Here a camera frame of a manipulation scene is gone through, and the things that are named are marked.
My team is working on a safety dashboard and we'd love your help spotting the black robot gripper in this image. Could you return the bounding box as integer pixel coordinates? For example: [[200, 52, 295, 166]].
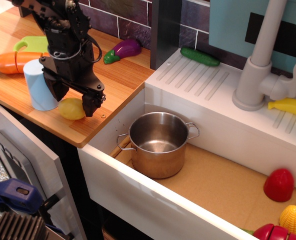
[[39, 42, 106, 117]]

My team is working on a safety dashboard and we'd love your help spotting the yellow toy potato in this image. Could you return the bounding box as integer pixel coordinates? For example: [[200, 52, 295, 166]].
[[58, 97, 85, 121]]

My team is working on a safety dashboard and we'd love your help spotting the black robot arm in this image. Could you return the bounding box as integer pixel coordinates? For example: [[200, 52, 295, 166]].
[[12, 0, 106, 117]]

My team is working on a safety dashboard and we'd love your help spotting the black ribbed robot base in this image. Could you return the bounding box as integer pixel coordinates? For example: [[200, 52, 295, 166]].
[[0, 212, 50, 240]]

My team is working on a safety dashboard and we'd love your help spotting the stainless steel pot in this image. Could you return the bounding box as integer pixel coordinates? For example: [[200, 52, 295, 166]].
[[116, 112, 200, 179]]

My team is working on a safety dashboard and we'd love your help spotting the light blue plastic cup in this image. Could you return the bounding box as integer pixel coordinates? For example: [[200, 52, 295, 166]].
[[23, 59, 59, 111]]

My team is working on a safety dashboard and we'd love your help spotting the green toy cutting board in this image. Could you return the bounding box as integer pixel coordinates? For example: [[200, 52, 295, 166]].
[[13, 36, 48, 53]]

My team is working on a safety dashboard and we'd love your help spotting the purple toy eggplant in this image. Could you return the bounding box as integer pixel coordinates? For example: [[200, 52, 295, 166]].
[[104, 39, 141, 65]]

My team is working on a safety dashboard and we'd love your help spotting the orange toy carrot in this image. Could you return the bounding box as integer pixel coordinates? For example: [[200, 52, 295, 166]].
[[0, 51, 50, 74]]

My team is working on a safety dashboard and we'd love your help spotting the grey oven door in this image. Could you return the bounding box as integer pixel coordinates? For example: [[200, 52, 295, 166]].
[[0, 105, 86, 240]]

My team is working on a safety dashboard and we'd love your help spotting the blue clamp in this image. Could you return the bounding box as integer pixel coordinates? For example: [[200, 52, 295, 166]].
[[0, 178, 44, 214]]

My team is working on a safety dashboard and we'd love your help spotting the green toy cucumber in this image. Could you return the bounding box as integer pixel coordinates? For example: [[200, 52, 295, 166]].
[[180, 47, 220, 67]]

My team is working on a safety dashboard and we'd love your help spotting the white toy sink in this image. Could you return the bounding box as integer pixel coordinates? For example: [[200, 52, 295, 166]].
[[79, 52, 296, 240]]

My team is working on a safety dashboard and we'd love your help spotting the grey toy faucet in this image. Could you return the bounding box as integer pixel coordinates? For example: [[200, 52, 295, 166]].
[[232, 0, 296, 111]]

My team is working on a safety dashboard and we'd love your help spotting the red toy pepper half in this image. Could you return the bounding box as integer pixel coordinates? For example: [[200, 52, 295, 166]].
[[263, 168, 294, 202]]

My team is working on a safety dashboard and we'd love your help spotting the yellow toy banana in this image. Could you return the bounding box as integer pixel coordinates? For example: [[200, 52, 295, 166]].
[[267, 98, 296, 116]]

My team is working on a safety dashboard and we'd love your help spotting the yellow toy corn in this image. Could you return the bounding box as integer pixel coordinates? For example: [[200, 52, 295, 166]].
[[279, 205, 296, 235]]

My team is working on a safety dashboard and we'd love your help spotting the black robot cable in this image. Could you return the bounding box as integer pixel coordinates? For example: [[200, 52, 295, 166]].
[[86, 34, 103, 63]]

